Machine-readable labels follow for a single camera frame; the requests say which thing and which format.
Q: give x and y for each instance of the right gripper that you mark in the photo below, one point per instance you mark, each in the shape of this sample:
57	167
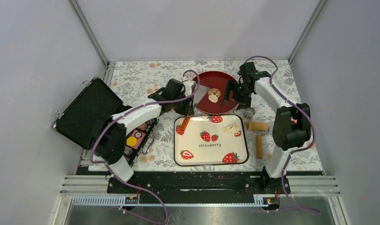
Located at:
231	86

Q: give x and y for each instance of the metal ring cutter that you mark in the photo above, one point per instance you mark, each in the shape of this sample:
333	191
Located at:
249	113

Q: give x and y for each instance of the wooden dough roller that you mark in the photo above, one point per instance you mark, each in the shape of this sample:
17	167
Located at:
259	129

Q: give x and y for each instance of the strawberry print tray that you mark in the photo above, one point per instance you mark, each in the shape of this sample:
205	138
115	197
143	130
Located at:
202	142

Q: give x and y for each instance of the red round lacquer tray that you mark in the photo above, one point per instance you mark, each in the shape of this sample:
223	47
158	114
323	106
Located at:
216	81

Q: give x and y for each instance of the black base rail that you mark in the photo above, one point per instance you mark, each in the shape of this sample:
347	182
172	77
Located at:
200	187

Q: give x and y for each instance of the black poker chip case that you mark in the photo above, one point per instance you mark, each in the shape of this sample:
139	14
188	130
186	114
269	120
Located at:
88	115

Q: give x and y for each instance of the white dough ball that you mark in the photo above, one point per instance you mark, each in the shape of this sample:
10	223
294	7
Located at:
234	129

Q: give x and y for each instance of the scraper with wooden handle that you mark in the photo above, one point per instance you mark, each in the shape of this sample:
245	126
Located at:
196	98

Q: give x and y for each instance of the yellow poker chip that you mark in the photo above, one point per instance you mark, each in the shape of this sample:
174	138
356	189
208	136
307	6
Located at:
131	141

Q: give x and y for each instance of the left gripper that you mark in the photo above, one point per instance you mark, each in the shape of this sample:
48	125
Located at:
188	109

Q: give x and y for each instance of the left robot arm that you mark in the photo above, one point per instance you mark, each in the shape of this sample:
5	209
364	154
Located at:
127	130

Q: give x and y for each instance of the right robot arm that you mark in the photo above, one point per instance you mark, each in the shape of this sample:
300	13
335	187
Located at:
292	125

